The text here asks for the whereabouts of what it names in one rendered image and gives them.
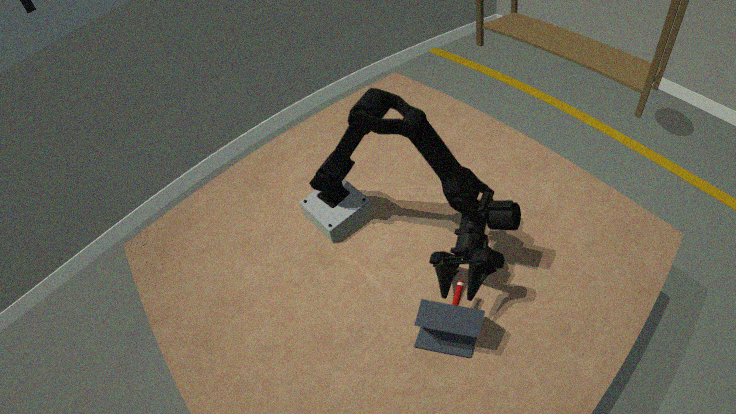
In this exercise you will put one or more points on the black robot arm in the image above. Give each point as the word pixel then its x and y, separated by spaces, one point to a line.
pixel 460 186

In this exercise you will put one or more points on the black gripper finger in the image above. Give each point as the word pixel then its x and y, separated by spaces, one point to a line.
pixel 476 276
pixel 445 276

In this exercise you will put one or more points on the dark red peg with grey band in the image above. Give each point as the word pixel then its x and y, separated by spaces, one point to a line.
pixel 458 292

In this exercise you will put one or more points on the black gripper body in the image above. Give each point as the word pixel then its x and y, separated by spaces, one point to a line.
pixel 469 246

